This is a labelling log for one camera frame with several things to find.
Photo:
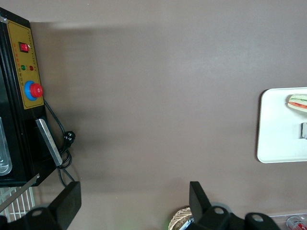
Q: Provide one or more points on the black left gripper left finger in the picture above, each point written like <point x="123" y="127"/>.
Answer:
<point x="70" y="201"/>

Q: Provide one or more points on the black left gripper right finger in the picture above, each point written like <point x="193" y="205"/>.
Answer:
<point x="196" y="201"/>

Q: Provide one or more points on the beige plastic tray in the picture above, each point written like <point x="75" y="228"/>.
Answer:
<point x="275" y="134"/>

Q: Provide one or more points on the stacked aluminium foil containers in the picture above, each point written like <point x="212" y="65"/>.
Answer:
<point x="189" y="221"/>

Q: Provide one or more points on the light wicker basket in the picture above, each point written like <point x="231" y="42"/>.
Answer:
<point x="178" y="218"/>

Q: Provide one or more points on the clear plastic container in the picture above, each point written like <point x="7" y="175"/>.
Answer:
<point x="4" y="153"/>

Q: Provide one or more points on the black sealing machine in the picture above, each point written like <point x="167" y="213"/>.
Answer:
<point x="21" y="134"/>

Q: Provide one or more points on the clear acrylic bottle rack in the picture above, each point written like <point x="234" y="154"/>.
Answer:
<point x="278" y="221"/>

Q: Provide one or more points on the small wrapped triangle sandwich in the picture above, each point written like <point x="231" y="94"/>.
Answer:
<point x="297" y="103"/>

